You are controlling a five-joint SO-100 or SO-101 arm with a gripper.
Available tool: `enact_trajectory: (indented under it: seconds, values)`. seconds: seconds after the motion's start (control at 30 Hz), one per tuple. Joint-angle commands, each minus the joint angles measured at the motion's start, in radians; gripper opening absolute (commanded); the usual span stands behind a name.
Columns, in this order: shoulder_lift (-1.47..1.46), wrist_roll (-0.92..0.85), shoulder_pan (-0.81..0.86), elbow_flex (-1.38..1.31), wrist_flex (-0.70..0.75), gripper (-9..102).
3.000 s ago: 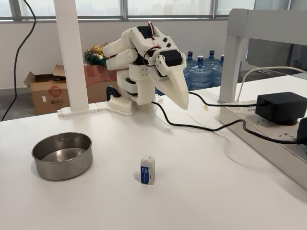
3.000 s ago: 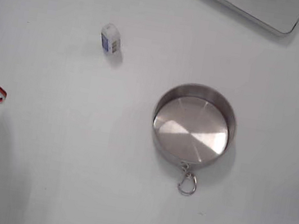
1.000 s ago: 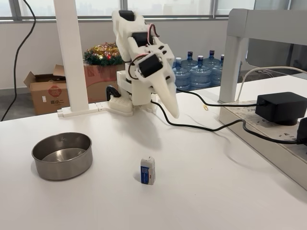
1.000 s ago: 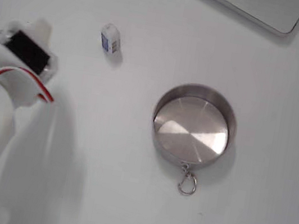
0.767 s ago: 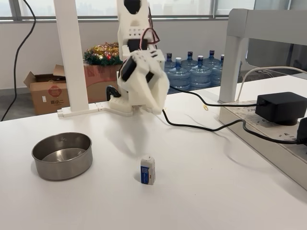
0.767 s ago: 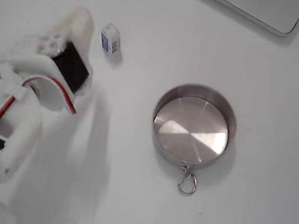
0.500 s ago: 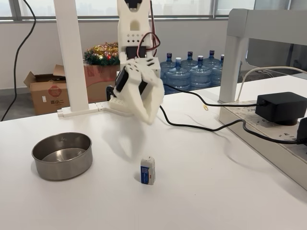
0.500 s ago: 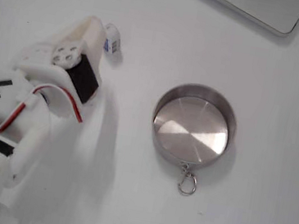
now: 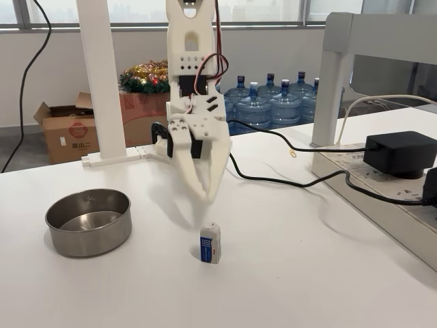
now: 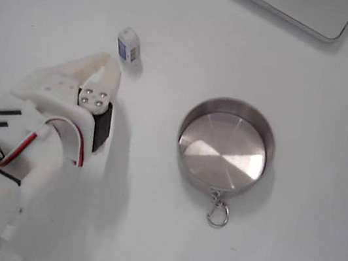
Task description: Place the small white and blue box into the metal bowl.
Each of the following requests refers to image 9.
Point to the small white and blue box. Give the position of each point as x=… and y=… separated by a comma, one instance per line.
x=210, y=246

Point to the green tinsel wreath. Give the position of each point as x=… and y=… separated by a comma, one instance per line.
x=143, y=80

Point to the blue water jug white cap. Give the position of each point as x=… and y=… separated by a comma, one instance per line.
x=254, y=112

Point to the black table clamp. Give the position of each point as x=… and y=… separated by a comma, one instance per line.
x=157, y=129

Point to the round metal bowl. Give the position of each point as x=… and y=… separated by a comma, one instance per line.
x=88, y=239

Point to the white vertical post stand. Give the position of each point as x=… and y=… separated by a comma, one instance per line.
x=99, y=85

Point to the white power strip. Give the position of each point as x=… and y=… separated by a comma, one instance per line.
x=334, y=160

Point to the black plug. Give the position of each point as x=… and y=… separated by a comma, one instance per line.
x=431, y=184

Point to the black power adapter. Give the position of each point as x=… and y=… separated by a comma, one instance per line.
x=396, y=153

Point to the red cardboard box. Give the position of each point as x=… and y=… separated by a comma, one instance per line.
x=136, y=116

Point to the yellow paper clip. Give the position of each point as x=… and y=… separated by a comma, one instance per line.
x=292, y=153

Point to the grey-white desk shelf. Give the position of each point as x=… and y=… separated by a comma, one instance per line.
x=341, y=34

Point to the brown cardboard box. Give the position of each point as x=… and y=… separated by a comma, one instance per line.
x=68, y=136

